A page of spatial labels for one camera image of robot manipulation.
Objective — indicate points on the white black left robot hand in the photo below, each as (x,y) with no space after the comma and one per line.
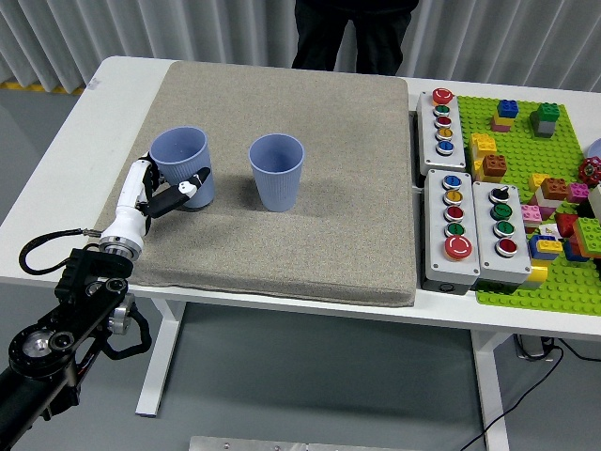
(127,221)

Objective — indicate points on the blue ribbed plastic cup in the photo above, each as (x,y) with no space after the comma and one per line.
(279,183)
(180,150)

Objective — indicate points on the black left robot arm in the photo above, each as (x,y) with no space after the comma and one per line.
(89,272)

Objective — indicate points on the white table leg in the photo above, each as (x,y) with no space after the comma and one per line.
(493,390)
(157,366)

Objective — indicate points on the grey-brown foam mat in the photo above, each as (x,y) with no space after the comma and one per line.
(305,235)

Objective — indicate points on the white curtain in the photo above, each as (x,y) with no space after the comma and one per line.
(141,28)

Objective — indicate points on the person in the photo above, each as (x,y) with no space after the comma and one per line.
(328,37)

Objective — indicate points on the grey five-button control box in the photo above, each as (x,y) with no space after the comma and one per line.
(434,225)
(427,136)

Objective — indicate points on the yellow toy brick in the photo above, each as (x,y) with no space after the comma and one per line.
(483,143)
(549,245)
(501,121)
(537,182)
(478,170)

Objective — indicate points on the brown toy brick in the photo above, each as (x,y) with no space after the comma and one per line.
(494,166)
(554,189)

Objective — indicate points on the pink toy brick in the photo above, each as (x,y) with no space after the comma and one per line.
(530,213)
(498,128)

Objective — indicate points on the green studded baseplate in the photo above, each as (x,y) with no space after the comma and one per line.
(516,155)

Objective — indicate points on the blue toy brick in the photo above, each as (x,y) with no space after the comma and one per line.
(535,251)
(573,253)
(508,109)

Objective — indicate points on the yellow round toy block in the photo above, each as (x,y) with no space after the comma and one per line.
(539,272)

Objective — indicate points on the white printed toy brick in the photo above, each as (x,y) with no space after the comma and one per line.
(548,230)

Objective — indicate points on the grey power adapter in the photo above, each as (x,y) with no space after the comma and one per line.
(533,347)

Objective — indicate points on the grey toy brick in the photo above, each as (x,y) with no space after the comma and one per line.
(544,129)

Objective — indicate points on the red toy brick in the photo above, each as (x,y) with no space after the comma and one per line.
(565,225)

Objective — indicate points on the magenta toy brick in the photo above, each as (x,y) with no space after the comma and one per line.
(577,192)

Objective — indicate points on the large green toy brick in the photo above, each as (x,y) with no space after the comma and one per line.
(589,235)

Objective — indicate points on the red valve handwheel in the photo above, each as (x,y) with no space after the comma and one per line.
(590,171)

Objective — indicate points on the white box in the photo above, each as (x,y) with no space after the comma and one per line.
(595,202)

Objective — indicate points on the pale blue bowl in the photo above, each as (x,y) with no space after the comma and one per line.
(595,150)

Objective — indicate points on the grey selector switch control box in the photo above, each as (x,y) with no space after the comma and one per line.
(483,235)

